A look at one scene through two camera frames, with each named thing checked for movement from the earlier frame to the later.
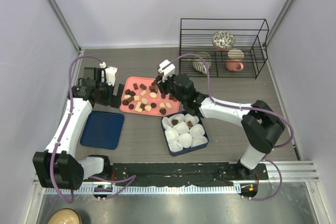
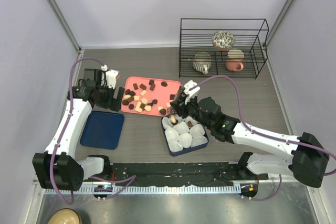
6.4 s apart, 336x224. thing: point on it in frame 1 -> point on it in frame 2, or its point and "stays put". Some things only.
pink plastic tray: x=141 y=96 stays put
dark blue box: x=184 y=132 stays put
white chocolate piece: x=153 y=95 -> x=172 y=119
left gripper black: x=114 y=100 stays put
